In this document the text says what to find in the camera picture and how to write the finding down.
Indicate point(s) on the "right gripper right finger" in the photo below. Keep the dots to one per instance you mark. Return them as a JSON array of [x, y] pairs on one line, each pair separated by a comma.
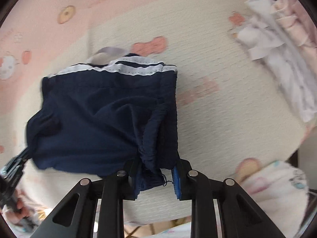
[[224, 202]]

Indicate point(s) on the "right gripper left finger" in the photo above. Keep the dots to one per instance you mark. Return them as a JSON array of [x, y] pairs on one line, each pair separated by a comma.
[[92, 208]]

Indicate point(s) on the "navy shorts white stripes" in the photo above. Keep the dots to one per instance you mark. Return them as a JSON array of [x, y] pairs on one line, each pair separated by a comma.
[[95, 119]]

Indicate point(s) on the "white and dark clothes pile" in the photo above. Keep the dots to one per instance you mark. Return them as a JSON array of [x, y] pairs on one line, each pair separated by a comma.
[[281, 35]]

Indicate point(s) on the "left hand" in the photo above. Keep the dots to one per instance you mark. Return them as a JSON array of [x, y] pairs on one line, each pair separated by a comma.
[[13, 217]]

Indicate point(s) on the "pink cream Hello Kitty blanket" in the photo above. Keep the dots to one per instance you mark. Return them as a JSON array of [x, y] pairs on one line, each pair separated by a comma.
[[229, 107]]

